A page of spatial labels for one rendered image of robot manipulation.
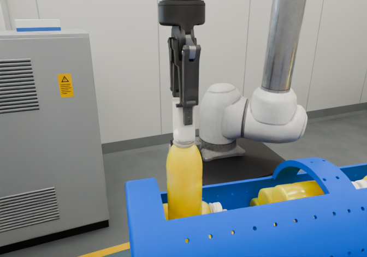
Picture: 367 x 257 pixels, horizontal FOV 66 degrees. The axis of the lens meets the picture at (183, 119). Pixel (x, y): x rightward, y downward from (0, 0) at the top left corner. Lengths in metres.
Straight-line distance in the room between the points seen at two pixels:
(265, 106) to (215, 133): 0.22
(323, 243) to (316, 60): 4.05
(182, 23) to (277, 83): 0.63
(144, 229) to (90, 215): 1.78
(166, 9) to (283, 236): 0.45
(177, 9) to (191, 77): 0.10
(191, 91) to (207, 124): 0.65
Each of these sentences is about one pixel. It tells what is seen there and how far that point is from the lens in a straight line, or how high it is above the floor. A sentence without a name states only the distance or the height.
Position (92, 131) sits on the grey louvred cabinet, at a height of 0.83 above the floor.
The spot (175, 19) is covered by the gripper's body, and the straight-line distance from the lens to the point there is 0.45.
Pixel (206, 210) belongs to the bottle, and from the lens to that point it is 0.69.
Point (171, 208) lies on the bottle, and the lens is 0.59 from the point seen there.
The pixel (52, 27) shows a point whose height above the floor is 1.48.
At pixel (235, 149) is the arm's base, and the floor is 1.04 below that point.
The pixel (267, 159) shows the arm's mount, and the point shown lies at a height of 1.02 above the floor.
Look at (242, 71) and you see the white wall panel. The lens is 3.80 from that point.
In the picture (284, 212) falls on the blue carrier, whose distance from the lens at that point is 0.60.
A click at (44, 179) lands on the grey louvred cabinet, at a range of 2.12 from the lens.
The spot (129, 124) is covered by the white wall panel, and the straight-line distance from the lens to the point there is 3.39.
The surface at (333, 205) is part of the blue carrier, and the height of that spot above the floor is 1.20.
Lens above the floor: 1.56
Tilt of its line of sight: 21 degrees down
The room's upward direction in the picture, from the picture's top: straight up
